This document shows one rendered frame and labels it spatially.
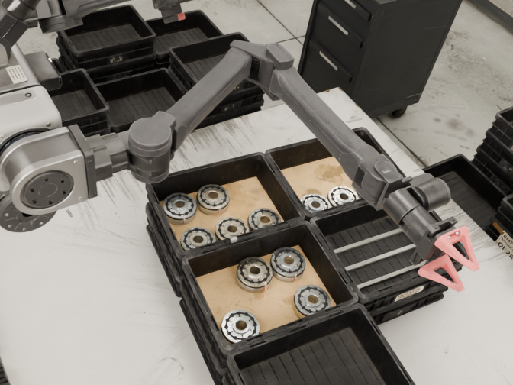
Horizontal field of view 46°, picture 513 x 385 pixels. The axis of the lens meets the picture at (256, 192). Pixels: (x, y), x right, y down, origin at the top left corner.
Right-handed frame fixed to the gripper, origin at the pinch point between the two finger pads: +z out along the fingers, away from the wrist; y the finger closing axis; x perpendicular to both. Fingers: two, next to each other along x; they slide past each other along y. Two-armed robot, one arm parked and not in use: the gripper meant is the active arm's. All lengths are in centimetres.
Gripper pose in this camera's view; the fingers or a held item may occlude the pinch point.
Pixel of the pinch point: (466, 276)
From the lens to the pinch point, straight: 110.6
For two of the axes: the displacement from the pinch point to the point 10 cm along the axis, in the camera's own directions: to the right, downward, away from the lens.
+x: -8.4, 3.0, -4.5
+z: 5.1, 6.8, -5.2
